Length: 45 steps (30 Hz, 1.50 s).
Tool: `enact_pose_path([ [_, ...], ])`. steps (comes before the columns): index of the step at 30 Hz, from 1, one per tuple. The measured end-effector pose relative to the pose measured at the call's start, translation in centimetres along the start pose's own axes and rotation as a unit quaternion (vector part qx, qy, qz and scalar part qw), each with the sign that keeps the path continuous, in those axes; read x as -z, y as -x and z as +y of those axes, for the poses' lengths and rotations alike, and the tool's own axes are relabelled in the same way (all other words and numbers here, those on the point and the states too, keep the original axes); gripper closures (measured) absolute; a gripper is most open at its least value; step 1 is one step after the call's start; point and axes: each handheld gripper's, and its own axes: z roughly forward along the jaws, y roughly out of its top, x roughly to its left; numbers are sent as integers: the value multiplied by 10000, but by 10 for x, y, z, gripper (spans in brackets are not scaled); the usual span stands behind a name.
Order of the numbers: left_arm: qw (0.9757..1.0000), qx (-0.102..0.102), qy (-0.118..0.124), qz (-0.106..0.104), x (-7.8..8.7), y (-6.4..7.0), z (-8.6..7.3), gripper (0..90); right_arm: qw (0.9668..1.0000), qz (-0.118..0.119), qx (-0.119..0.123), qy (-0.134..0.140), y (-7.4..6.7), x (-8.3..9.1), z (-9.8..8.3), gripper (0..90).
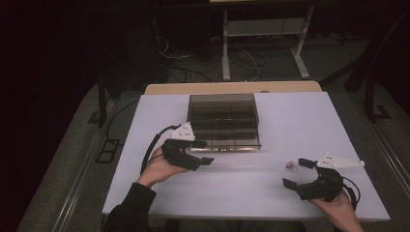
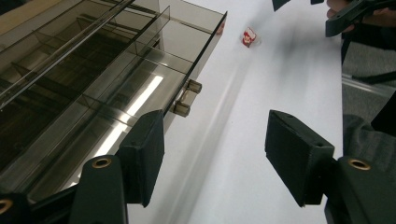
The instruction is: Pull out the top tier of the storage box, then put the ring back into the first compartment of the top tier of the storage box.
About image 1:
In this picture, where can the person's right hand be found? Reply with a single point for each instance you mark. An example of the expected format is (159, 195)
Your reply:
(338, 208)

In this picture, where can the black flat floor bracket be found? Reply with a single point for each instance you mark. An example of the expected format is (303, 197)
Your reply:
(112, 141)

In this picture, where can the small red white accessory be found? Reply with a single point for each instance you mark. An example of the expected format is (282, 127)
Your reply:
(290, 165)

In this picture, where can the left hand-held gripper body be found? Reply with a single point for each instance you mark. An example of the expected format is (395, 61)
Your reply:
(179, 154)

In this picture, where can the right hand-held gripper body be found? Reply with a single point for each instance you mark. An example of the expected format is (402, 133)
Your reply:
(324, 190)

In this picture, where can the black metal stand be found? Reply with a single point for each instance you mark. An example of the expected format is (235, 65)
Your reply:
(369, 100)
(102, 106)

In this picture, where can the person's left hand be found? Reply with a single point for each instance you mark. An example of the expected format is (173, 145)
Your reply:
(158, 170)

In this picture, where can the wooden table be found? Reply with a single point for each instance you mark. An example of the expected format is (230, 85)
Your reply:
(225, 87)

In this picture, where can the white desk frame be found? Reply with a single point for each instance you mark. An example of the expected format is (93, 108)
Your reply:
(225, 48)

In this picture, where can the metal floor rail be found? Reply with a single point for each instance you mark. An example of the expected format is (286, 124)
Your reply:
(71, 193)
(390, 154)

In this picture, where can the white table board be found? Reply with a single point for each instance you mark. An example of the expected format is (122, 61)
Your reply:
(245, 196)

